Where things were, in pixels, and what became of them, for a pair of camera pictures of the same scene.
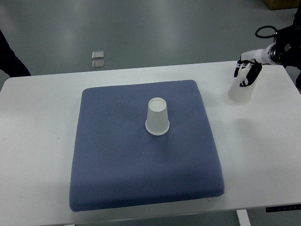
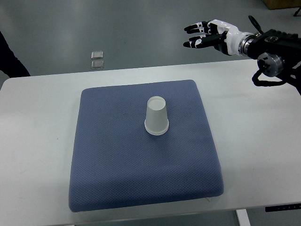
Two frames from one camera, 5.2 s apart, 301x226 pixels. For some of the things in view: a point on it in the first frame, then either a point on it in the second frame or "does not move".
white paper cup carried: [240, 95] -> [156, 122]
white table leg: [243, 217] does not move
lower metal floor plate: [98, 64] does not move
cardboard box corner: [276, 4] does not move
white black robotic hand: [249, 65] -> [220, 35]
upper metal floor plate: [98, 54] does not move
